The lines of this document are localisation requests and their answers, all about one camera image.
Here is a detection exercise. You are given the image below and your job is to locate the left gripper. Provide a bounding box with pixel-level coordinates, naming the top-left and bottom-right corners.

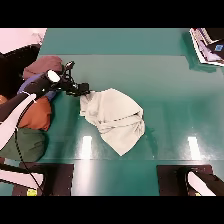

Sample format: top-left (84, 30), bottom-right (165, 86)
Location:
top-left (65, 81), bottom-right (91, 98)

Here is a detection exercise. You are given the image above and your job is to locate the blue garment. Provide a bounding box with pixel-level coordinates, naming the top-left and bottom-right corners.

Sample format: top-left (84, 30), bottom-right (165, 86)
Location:
top-left (17, 73), bottom-right (58, 102)

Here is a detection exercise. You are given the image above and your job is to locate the black cable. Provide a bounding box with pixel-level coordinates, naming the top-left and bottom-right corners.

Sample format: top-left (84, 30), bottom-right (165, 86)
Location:
top-left (13, 95), bottom-right (46, 197)

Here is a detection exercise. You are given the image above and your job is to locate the white garment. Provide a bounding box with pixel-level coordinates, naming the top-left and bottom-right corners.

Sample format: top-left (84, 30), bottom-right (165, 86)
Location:
top-left (78, 87), bottom-right (147, 157)

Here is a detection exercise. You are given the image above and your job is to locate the orange garment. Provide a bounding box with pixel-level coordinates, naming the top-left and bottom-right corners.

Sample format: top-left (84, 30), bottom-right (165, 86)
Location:
top-left (16, 96), bottom-right (53, 132)

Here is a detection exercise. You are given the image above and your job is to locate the maroon garment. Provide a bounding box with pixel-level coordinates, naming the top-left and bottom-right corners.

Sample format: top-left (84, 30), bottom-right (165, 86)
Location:
top-left (22, 55), bottom-right (65, 81)

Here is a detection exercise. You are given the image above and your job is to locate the dark green garment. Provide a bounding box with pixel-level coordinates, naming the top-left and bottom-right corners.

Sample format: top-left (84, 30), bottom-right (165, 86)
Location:
top-left (0, 127), bottom-right (48, 164)

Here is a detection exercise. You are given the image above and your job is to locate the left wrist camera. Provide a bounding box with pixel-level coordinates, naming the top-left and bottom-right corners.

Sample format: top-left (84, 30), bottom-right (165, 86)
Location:
top-left (61, 60), bottom-right (76, 83)

